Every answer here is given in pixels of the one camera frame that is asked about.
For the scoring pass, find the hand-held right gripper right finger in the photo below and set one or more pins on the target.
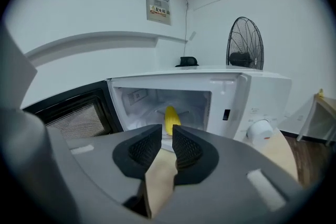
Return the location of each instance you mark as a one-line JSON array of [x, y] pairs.
[[231, 178]]

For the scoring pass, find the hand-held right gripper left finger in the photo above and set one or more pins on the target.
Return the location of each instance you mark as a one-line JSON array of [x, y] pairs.
[[105, 165]]

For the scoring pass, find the yellow corn cob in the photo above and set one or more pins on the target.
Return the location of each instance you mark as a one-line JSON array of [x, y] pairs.
[[172, 118]]

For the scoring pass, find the white microwave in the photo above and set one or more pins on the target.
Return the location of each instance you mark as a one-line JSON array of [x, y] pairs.
[[262, 91]]

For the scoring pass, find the black standing fan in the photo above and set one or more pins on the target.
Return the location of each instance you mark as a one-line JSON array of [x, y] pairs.
[[240, 58]]

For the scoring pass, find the small yellow item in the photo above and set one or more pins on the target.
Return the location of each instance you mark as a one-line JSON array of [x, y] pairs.
[[320, 93]]

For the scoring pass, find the black camera on microwave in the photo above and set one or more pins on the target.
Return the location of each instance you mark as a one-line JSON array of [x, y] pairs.
[[187, 61]]

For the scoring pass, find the wall electrical panel box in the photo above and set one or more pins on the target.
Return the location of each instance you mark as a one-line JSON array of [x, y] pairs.
[[158, 8]]

